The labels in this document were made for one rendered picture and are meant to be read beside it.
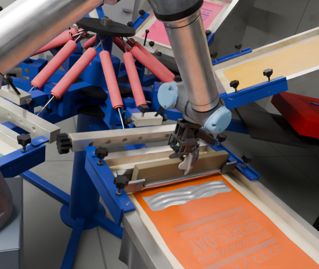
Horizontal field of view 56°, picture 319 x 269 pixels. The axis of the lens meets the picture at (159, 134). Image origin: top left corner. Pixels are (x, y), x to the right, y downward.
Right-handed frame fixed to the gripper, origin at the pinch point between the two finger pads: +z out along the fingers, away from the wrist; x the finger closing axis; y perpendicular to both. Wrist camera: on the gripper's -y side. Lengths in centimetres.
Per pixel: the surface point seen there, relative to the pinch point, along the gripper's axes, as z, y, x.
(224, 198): 6.3, -11.6, 13.4
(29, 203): 102, 32, -105
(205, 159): -3.5, -8.3, 1.5
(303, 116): -9, -88, -13
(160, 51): -13, -51, -105
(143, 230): 2.8, 26.7, 19.3
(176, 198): 5.8, 7.1, 8.4
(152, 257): 2.9, 28.6, 27.9
